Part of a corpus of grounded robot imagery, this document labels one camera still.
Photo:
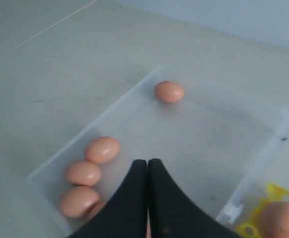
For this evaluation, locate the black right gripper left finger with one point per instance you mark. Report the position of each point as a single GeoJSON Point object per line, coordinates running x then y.
{"type": "Point", "coordinates": [125, 214]}

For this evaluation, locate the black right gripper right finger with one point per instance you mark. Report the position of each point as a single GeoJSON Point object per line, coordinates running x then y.
{"type": "Point", "coordinates": [172, 214]}

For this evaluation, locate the brown egg front corner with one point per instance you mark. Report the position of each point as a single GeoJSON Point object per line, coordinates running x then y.
{"type": "Point", "coordinates": [83, 173]}

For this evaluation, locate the clear plastic bin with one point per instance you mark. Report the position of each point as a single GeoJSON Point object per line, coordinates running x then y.
{"type": "Point", "coordinates": [216, 143]}

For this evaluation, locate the brown egg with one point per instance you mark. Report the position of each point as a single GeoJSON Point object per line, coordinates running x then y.
{"type": "Point", "coordinates": [77, 201]}
{"type": "Point", "coordinates": [96, 209]}
{"type": "Point", "coordinates": [273, 221]}
{"type": "Point", "coordinates": [169, 91]}
{"type": "Point", "coordinates": [102, 149]}

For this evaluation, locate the yellow plastic egg tray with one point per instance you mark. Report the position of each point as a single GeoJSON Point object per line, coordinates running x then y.
{"type": "Point", "coordinates": [273, 193]}

